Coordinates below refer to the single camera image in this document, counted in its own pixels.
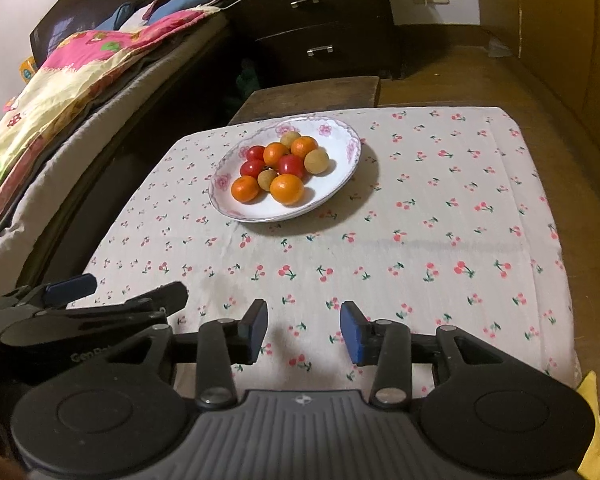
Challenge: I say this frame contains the orange mandarin back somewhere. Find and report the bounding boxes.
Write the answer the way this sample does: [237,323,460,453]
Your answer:
[230,176,261,204]

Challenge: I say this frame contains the orange mandarin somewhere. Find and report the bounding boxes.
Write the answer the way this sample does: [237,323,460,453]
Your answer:
[268,174,304,206]
[230,176,261,204]
[290,136,318,159]
[262,142,289,169]

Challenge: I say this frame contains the round red cherry tomato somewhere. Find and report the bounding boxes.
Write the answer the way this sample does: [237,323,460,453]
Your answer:
[246,145,264,162]

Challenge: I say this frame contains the tan longan back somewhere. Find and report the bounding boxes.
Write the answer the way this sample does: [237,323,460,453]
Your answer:
[303,148,330,174]

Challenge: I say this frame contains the tan longan with stem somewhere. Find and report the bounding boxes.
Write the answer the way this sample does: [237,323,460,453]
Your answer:
[279,130,300,150]

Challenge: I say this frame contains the orange mandarin front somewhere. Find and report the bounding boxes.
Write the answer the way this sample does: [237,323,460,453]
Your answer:
[290,136,318,159]

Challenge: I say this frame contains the grey bed mattress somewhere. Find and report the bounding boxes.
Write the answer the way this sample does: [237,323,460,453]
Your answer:
[0,10,226,296]

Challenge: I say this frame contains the cherry print tablecloth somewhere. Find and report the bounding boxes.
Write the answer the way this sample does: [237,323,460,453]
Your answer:
[84,107,577,390]

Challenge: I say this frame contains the white floral ceramic plate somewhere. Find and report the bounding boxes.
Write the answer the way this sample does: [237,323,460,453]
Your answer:
[208,115,362,223]

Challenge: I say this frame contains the colourful floral quilt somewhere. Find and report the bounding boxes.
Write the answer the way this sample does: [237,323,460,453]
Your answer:
[0,6,220,188]

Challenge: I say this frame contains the yellow object at edge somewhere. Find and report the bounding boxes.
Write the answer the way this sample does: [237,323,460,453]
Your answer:
[577,370,600,480]

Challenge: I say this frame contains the dark wooden stool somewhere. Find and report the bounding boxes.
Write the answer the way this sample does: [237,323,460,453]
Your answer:
[230,76,380,126]

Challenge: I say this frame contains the dark wooden nightstand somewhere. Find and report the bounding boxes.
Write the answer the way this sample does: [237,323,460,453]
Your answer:
[222,0,398,88]

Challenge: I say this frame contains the brown wooden wardrobe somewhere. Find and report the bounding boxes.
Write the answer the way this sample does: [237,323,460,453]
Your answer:
[479,0,600,150]

